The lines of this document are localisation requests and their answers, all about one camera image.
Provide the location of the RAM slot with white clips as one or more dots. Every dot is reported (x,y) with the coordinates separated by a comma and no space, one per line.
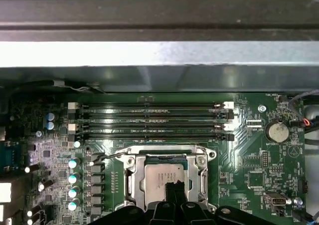
(149,105)
(149,127)

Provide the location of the green motherboard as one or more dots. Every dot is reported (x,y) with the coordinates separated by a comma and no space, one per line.
(249,140)

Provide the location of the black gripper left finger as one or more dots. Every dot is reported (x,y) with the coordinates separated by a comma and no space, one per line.
(162,212)

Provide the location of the silver square CPU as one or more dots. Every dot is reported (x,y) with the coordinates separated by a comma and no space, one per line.
(159,175)

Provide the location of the black capacitor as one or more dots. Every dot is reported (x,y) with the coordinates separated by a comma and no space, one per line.
(31,221)
(45,185)
(31,168)
(33,212)

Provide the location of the black and silver PC case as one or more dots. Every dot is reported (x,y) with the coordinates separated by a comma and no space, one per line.
(159,15)

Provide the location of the silver round capacitor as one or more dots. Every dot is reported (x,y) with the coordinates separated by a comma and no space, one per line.
(72,206)
(72,178)
(77,144)
(72,163)
(72,193)

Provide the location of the blue capacitor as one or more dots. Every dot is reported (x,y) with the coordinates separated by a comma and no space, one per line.
(51,125)
(51,116)

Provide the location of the grey square choke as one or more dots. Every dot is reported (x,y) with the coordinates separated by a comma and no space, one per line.
(96,158)
(97,168)
(97,200)
(97,211)
(97,179)
(97,190)

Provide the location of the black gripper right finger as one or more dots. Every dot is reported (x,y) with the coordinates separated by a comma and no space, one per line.
(192,213)

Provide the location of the blue port connector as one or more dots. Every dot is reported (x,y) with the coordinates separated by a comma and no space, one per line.
(10,157)

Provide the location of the coin battery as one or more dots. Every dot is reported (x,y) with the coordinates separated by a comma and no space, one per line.
(277,132)

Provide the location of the CPU socket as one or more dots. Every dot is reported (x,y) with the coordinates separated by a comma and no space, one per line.
(162,149)

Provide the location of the silver board screw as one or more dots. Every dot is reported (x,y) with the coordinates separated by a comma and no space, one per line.
(261,107)

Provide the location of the metal socket cover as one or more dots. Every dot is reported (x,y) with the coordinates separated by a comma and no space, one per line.
(139,175)

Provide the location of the silver port housing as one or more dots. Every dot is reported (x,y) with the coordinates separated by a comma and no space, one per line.
(5,192)

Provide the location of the silver USB port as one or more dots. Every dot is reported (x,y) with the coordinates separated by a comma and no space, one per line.
(274,199)

